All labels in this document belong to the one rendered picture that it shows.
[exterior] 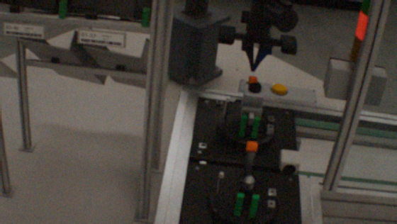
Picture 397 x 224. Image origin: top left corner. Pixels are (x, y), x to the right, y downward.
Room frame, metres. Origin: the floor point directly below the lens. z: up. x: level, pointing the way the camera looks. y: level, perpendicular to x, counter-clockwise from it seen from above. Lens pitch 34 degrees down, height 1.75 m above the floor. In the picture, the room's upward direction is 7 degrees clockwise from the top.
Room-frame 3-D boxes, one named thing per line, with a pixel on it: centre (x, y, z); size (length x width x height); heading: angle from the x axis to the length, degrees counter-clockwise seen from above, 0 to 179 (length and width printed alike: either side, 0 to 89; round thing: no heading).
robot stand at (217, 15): (1.51, 0.04, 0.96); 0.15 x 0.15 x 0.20; 53
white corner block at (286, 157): (1.00, -0.21, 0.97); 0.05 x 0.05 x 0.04; 89
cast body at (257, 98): (1.09, -0.11, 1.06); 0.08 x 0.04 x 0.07; 0
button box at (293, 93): (1.31, -0.20, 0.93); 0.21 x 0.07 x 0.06; 89
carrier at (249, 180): (0.84, -0.11, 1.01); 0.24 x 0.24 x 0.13; 89
